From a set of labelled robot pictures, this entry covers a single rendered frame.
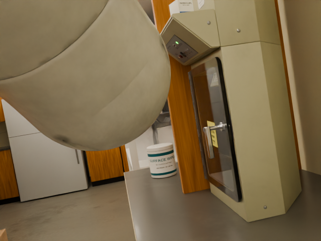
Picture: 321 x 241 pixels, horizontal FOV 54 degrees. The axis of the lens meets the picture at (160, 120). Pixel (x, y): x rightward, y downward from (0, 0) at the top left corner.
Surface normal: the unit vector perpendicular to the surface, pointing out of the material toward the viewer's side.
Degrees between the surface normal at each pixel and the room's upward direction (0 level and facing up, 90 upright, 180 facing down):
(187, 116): 90
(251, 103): 90
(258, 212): 90
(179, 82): 90
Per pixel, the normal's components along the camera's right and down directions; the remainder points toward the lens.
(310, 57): -0.98, 0.17
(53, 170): 0.15, 0.03
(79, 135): -0.03, 0.78
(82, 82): 0.40, 0.62
